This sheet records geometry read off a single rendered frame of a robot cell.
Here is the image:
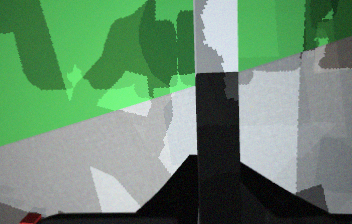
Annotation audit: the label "red rectangular block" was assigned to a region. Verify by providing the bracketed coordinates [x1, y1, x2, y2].
[19, 213, 41, 224]

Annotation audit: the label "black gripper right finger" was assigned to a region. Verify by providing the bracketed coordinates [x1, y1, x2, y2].
[240, 162, 352, 224]

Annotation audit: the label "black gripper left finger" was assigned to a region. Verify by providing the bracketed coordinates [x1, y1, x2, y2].
[35, 154, 199, 224]

